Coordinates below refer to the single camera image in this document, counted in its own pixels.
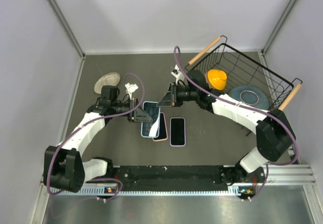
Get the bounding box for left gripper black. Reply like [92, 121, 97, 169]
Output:
[112, 97, 152, 122]

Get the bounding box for white slotted cable duct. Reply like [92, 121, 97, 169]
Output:
[78, 185, 255, 196]

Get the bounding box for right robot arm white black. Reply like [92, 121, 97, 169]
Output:
[157, 70, 296, 182]

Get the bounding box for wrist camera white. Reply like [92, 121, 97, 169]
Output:
[171, 65, 185, 84]
[125, 83, 139, 99]

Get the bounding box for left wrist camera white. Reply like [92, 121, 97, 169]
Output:
[125, 83, 139, 99]

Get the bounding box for blue ceramic bowl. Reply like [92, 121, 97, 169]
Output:
[228, 85, 269, 110]

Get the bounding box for speckled beige plate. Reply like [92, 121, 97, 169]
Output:
[94, 72, 121, 94]

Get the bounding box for pink phone case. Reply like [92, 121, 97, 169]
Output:
[152, 112, 169, 142]

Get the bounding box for lavender phone case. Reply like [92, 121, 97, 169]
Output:
[170, 117, 187, 147]

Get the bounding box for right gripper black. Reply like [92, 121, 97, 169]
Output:
[157, 82, 199, 107]

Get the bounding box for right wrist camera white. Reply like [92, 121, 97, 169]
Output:
[171, 65, 185, 84]

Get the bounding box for orange yellow cupcake toy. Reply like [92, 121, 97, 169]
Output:
[207, 69, 228, 90]

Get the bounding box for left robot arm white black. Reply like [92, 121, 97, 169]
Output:
[43, 86, 153, 193]

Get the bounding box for black wire basket wooden handles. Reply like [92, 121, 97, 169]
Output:
[185, 35, 303, 111]

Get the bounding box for light blue phone case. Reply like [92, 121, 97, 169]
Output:
[140, 101, 162, 138]

